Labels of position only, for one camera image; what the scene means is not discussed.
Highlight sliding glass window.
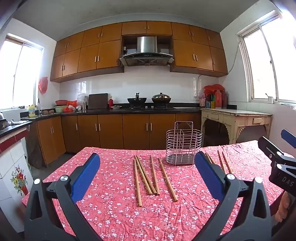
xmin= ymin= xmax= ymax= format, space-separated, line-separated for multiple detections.
xmin=0 ymin=34 xmax=44 ymax=110
xmin=236 ymin=9 xmax=296 ymax=103

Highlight dark cooking pot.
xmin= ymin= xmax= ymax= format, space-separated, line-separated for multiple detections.
xmin=0 ymin=111 xmax=10 ymax=132

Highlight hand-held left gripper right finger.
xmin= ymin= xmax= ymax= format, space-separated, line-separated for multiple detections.
xmin=193 ymin=151 xmax=275 ymax=241

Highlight dark pot with lid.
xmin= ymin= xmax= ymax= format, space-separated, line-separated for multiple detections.
xmin=151 ymin=93 xmax=171 ymax=107

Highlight red plastic bag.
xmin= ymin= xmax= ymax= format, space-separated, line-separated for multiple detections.
xmin=38 ymin=77 xmax=48 ymax=94
xmin=204 ymin=84 xmax=225 ymax=95
xmin=63 ymin=100 xmax=77 ymax=113

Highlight black kitchen countertop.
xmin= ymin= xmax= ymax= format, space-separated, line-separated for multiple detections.
xmin=0 ymin=106 xmax=201 ymax=137

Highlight wooden base cabinets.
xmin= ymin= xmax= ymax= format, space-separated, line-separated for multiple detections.
xmin=25 ymin=113 xmax=201 ymax=166

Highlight cream wooden side table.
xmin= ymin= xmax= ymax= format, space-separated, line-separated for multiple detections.
xmin=201 ymin=108 xmax=273 ymax=145

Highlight white wall cable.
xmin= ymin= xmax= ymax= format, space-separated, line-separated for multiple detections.
xmin=196 ymin=50 xmax=238 ymax=98

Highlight red floral tablecloth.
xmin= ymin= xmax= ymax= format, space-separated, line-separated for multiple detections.
xmin=22 ymin=140 xmax=296 ymax=241

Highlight steel range hood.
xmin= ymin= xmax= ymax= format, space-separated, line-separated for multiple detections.
xmin=119 ymin=36 xmax=174 ymax=67

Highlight metal wire utensil holder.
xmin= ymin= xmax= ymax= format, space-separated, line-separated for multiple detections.
xmin=166 ymin=121 xmax=203 ymax=166

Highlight dark cutting board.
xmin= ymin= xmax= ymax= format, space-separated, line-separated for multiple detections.
xmin=88 ymin=93 xmax=109 ymax=109

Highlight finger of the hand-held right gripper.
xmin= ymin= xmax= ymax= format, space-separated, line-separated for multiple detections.
xmin=257 ymin=136 xmax=285 ymax=160
xmin=280 ymin=129 xmax=296 ymax=149

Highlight black gas stove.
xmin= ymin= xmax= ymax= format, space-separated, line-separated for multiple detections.
xmin=126 ymin=105 xmax=175 ymax=111

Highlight person's right hand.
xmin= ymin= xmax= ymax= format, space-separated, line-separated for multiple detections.
xmin=275 ymin=192 xmax=292 ymax=223

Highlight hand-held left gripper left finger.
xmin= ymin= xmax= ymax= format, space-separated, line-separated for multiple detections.
xmin=23 ymin=152 xmax=103 ymax=241

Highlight dark sack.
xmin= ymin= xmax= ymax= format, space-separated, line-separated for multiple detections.
xmin=26 ymin=134 xmax=44 ymax=169

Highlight wooden wall cabinets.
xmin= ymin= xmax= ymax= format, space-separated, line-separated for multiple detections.
xmin=50 ymin=21 xmax=228 ymax=82

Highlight black wok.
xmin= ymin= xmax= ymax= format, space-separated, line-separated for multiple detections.
xmin=127 ymin=92 xmax=147 ymax=108

